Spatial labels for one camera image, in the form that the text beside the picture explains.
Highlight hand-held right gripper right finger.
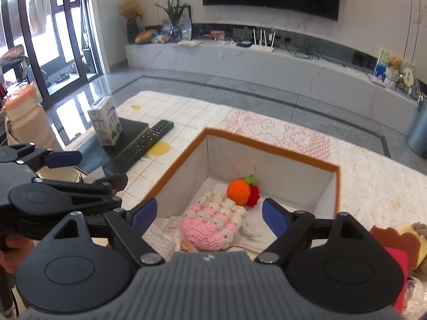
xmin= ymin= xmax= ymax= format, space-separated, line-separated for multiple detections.
xmin=254 ymin=198 xmax=370 ymax=266

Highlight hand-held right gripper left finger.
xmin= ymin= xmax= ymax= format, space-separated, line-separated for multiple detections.
xmin=50 ymin=197 xmax=166 ymax=266

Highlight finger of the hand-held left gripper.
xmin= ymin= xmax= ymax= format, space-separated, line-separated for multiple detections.
xmin=18 ymin=143 xmax=83 ymax=173
xmin=33 ymin=173 xmax=129 ymax=208

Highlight red crochet fruit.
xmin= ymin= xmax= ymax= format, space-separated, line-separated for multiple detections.
xmin=243 ymin=175 xmax=261 ymax=208

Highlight orange crochet fruit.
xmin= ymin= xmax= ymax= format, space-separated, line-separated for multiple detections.
xmin=227 ymin=179 xmax=251 ymax=206

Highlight pink white crochet toy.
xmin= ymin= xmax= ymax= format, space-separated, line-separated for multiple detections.
xmin=180 ymin=191 xmax=248 ymax=251

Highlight person's left hand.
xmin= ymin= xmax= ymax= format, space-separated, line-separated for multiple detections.
xmin=0 ymin=233 xmax=35 ymax=274

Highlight small silver box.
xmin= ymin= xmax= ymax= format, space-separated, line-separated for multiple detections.
xmin=80 ymin=168 xmax=112 ymax=187

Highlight white paper wrapping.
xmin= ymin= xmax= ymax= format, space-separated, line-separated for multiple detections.
xmin=146 ymin=216 xmax=187 ymax=265

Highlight black remote control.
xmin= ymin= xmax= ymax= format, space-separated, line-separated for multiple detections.
xmin=110 ymin=120 xmax=174 ymax=174

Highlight pink water bottle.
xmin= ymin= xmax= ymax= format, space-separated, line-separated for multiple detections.
xmin=3 ymin=83 xmax=79 ymax=181

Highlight black notebook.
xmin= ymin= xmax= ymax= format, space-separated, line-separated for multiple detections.
xmin=79 ymin=117 xmax=149 ymax=175

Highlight white milk carton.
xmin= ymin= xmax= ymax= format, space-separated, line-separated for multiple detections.
xmin=87 ymin=96 xmax=121 ymax=146

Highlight shoes by window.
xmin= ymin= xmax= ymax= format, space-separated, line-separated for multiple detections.
xmin=54 ymin=63 xmax=78 ymax=85

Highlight checked lemon print tablecloth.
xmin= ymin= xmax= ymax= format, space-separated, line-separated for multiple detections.
xmin=63 ymin=91 xmax=227 ymax=204

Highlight yellow felt piece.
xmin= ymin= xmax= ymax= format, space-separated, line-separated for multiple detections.
xmin=398 ymin=223 xmax=417 ymax=239

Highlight brown bread loaf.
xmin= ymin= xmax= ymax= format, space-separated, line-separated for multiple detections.
xmin=134 ymin=29 xmax=158 ymax=45

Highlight blue snack bags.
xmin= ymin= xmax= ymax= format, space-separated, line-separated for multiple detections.
xmin=152 ymin=28 xmax=174 ymax=44

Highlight hanging laundry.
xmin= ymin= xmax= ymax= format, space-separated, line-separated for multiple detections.
xmin=27 ymin=0 xmax=53 ymax=35

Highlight white marble tv console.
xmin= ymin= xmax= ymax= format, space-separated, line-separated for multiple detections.
xmin=125 ymin=38 xmax=419 ymax=135

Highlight dried flowers in dark vase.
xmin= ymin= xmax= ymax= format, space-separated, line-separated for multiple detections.
xmin=117 ymin=0 xmax=144 ymax=45

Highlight blue round bin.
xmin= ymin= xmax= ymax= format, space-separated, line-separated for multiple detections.
xmin=406 ymin=100 xmax=427 ymax=159

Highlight white router with antennas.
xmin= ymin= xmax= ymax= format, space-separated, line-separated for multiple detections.
xmin=250 ymin=28 xmax=276 ymax=53

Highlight green plant in glass vase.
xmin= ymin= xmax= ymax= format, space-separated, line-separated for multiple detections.
xmin=154 ymin=0 xmax=194 ymax=43

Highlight teddy bear photo display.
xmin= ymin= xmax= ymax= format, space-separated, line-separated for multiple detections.
xmin=370 ymin=47 xmax=421 ymax=94

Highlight black cables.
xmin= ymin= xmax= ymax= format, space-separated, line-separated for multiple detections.
xmin=287 ymin=45 xmax=347 ymax=64

